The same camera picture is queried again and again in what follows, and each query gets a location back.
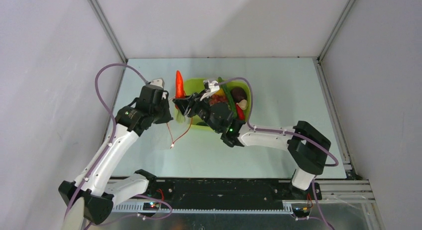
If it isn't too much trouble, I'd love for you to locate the orange carrot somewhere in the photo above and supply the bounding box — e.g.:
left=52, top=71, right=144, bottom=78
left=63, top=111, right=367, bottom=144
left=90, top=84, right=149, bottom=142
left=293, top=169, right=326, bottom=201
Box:
left=175, top=70, right=185, bottom=98

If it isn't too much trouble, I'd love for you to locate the clear zip bag orange zipper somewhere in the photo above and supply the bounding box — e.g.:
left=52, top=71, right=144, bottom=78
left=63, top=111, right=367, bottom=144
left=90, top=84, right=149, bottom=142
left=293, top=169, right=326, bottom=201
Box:
left=166, top=109, right=193, bottom=149

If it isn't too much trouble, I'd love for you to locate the long green cucumber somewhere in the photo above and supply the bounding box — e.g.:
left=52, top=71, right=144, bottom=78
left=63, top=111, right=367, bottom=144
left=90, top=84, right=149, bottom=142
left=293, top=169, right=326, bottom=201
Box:
left=219, top=84, right=237, bottom=118

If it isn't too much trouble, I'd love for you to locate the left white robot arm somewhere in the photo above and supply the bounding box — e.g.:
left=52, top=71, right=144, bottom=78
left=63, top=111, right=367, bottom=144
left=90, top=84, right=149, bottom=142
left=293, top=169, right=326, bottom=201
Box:
left=58, top=83, right=172, bottom=225

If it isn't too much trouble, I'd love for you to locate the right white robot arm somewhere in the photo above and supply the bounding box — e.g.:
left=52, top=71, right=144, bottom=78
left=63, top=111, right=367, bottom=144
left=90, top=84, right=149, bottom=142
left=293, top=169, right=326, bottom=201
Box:
left=173, top=94, right=332, bottom=199

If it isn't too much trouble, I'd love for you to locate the short dark green cucumber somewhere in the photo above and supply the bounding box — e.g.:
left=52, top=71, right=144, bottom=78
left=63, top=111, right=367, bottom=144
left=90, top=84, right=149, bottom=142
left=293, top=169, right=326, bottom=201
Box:
left=196, top=121, right=208, bottom=126

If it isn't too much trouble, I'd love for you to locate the red grape bunch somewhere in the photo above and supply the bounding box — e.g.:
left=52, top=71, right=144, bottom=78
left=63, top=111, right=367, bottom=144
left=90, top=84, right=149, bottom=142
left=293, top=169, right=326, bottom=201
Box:
left=209, top=94, right=228, bottom=106

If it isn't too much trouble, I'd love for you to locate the lime green plastic basin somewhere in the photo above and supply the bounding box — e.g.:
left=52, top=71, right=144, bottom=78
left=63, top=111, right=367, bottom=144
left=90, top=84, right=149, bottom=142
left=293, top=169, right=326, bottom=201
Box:
left=178, top=78, right=252, bottom=131

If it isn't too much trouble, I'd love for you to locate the red chili pepper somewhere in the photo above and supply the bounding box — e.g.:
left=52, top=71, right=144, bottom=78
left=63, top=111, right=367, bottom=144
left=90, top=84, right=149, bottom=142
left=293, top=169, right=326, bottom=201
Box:
left=235, top=104, right=245, bottom=121

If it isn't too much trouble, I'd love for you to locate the yellow corn cob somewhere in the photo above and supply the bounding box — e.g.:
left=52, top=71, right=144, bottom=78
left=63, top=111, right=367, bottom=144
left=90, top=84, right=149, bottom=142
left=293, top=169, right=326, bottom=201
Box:
left=215, top=89, right=225, bottom=97

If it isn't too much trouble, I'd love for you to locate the white garlic bulb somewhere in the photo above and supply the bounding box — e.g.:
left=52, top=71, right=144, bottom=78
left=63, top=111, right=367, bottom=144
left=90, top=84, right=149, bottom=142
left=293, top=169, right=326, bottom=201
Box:
left=236, top=99, right=248, bottom=111

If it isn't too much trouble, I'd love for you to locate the dark purple mangosteen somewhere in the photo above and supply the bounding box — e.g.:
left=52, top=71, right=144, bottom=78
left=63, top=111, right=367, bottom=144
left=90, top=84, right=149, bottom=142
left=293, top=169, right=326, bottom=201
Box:
left=230, top=87, right=247, bottom=103

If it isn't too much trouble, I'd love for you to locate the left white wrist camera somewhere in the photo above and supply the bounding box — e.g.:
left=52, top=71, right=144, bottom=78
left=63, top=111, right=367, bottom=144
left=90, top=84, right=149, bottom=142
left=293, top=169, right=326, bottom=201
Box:
left=149, top=78, right=166, bottom=99

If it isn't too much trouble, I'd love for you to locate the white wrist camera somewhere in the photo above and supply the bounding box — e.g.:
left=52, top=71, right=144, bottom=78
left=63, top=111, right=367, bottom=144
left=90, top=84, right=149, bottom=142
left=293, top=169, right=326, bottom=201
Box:
left=200, top=79, right=220, bottom=101
left=149, top=78, right=166, bottom=99

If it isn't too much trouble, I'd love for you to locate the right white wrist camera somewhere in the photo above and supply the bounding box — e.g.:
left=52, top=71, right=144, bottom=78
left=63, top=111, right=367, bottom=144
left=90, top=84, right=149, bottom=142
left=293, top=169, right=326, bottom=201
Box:
left=200, top=79, right=220, bottom=101

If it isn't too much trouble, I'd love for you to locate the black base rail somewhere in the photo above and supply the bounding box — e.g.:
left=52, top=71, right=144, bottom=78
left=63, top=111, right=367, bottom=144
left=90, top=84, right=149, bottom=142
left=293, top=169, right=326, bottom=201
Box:
left=125, top=177, right=322, bottom=210

